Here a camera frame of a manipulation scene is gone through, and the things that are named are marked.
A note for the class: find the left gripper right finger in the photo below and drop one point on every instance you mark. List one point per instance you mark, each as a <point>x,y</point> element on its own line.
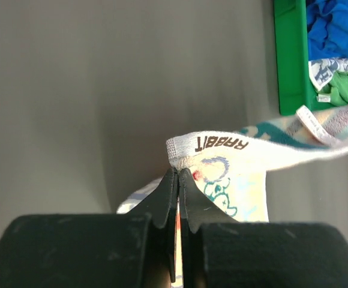
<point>218,251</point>

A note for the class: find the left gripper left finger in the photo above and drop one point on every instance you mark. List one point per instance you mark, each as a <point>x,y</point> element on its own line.
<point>134,249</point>

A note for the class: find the colourful rabbit print towel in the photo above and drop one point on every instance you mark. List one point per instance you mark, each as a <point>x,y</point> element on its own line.
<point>230,168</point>

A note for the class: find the white blue patterned towel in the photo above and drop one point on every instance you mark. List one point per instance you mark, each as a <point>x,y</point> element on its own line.
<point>321,71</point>

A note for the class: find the green plastic tray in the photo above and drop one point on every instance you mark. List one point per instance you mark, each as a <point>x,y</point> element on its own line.
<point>294,86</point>

